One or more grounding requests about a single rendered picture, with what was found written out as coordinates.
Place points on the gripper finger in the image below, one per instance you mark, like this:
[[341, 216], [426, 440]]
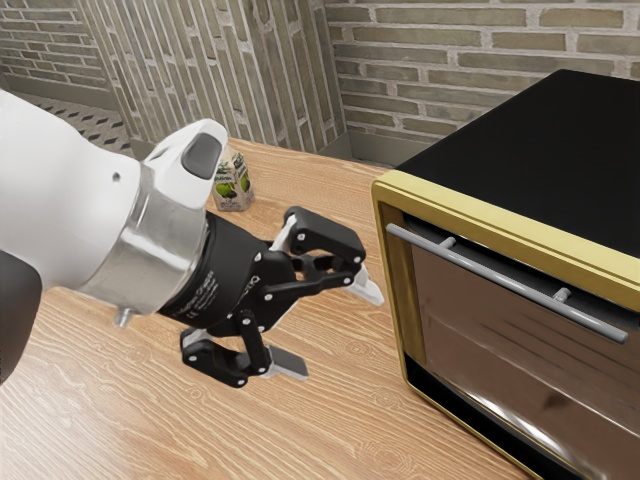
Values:
[[325, 250], [235, 357]]

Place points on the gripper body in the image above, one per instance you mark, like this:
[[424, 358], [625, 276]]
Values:
[[225, 280]]

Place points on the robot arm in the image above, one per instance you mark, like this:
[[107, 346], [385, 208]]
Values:
[[75, 210]]

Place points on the green juice carton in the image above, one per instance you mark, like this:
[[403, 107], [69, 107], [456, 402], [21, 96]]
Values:
[[232, 185]]

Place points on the black oven with gold frame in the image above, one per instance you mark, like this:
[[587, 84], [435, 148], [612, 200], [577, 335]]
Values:
[[520, 280]]

